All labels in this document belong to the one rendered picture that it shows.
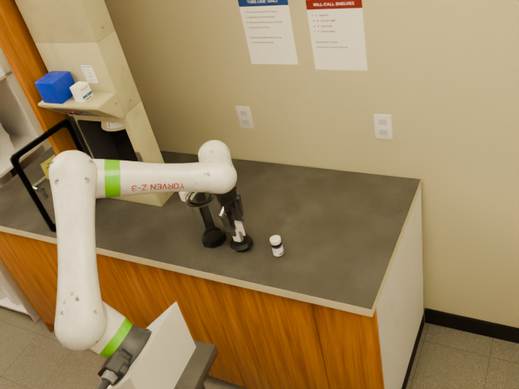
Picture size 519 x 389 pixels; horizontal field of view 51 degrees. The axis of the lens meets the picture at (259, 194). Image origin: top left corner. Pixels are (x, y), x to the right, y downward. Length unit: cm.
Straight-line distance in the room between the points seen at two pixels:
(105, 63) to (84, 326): 103
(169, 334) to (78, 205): 47
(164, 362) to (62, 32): 124
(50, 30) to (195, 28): 57
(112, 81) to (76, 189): 75
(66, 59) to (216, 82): 64
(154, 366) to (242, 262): 59
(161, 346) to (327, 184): 104
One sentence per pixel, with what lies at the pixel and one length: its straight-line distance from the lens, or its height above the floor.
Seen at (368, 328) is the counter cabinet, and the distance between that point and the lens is 194.
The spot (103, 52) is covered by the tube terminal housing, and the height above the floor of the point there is 167.
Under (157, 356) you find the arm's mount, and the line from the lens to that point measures 164.
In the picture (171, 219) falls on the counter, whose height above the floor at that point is 94.
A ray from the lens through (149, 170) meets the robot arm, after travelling 166.
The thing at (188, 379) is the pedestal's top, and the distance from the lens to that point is 176.
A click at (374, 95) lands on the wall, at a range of 216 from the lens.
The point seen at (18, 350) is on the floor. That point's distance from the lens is 359.
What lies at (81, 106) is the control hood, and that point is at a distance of 215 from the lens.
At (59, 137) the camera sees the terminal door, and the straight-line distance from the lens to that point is 240.
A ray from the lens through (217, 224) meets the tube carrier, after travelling 208.
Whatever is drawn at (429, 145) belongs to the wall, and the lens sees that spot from 222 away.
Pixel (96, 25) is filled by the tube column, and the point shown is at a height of 176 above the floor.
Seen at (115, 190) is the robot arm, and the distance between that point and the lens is 166.
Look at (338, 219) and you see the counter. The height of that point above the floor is 94.
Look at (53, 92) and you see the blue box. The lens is 222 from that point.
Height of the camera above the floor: 233
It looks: 37 degrees down
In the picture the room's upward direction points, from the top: 14 degrees counter-clockwise
